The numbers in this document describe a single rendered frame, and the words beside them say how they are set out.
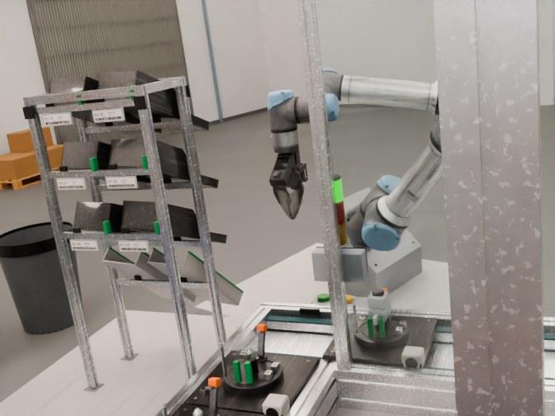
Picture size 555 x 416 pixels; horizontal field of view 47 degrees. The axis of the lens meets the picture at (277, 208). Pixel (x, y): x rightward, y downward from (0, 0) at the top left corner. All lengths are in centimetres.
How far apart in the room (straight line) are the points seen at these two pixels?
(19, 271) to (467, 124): 422
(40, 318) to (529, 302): 432
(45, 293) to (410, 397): 329
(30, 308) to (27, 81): 736
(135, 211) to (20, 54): 994
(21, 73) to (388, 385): 1038
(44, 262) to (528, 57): 419
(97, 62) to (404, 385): 1102
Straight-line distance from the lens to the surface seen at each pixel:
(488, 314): 37
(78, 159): 171
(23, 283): 450
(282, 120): 177
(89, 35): 1216
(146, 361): 198
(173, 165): 163
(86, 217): 175
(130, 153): 161
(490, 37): 33
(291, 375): 154
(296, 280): 237
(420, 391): 153
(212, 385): 137
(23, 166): 1014
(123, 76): 159
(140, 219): 164
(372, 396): 157
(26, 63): 1156
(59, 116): 163
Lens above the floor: 174
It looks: 15 degrees down
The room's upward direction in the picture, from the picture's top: 7 degrees counter-clockwise
